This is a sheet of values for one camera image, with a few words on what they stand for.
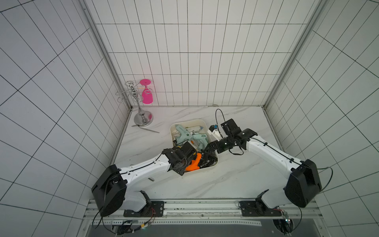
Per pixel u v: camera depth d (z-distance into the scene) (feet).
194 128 3.35
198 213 2.38
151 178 2.67
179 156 2.01
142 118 3.64
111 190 1.33
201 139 3.03
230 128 2.11
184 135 3.03
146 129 3.45
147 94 3.32
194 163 2.70
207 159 2.77
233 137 2.06
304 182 1.36
